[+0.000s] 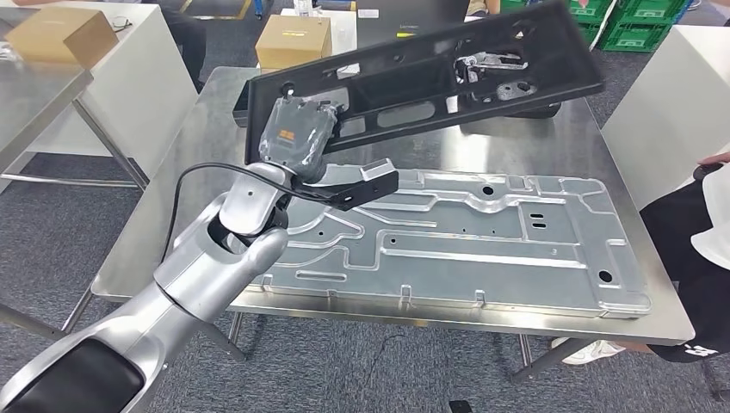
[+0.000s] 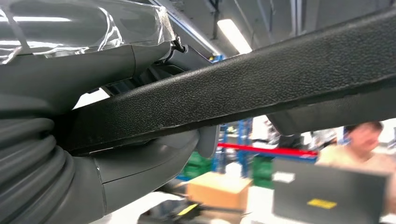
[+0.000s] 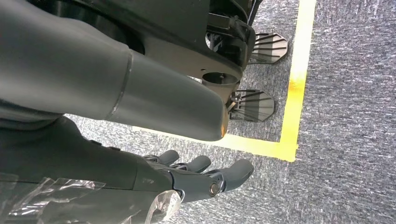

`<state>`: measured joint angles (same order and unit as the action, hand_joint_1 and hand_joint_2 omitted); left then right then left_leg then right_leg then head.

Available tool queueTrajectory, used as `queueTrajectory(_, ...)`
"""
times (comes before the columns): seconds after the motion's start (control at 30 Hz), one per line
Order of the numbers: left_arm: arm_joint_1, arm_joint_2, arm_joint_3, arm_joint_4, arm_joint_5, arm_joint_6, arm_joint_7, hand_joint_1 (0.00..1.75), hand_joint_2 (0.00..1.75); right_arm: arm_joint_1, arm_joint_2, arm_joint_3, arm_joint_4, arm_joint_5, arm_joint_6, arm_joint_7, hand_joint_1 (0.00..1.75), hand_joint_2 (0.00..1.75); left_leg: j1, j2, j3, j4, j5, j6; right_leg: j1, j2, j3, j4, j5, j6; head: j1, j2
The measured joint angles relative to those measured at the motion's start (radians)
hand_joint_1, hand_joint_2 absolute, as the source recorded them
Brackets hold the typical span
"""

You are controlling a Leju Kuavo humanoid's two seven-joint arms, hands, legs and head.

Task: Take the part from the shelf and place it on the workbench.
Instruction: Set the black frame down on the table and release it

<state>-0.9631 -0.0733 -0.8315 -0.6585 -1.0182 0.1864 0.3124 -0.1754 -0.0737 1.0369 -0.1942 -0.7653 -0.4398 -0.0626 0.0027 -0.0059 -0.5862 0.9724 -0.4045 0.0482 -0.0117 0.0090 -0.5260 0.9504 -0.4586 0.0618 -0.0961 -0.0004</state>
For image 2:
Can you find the green plastic crate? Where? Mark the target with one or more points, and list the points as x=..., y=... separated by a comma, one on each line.
x=198, y=167
x=263, y=173

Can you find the person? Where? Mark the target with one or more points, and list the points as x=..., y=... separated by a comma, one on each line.
x=362, y=139

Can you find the blue metal shelf rack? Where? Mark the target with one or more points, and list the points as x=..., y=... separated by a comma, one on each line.
x=244, y=136

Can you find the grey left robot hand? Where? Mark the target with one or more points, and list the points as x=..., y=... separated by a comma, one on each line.
x=77, y=77

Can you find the ceiling light strip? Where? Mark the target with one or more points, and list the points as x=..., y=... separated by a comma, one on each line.
x=235, y=37

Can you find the brown cardboard box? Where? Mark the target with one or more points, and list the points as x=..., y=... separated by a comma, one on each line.
x=216, y=191

